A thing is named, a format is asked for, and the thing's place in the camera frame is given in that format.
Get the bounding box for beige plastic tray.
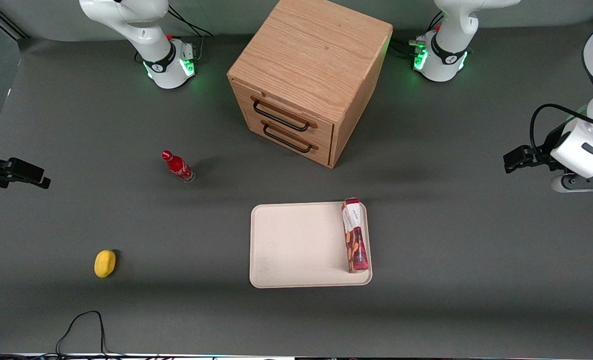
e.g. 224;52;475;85
249;201;373;289

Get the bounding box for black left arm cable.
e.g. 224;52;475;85
528;103;593;153

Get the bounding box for yellow lemon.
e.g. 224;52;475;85
94;249;117;279

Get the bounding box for long black drawer handle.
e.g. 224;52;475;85
252;99;312;133

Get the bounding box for wooden drawer cabinet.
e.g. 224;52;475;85
227;0;394;169

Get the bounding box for black base cables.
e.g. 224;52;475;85
390;11;445;59
166;4;215;66

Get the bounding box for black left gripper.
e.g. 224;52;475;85
502;122;573;175

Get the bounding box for black right base cables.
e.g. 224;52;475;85
166;4;215;66

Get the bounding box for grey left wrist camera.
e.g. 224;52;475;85
550;172;593;194

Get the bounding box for black looped floor cable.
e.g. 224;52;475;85
55;310;127;359

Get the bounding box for red cola bottle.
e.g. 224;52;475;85
161;150;196;184

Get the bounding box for black left base cables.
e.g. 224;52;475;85
390;11;445;59

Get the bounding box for red cookie box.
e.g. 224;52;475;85
341;197;370;274

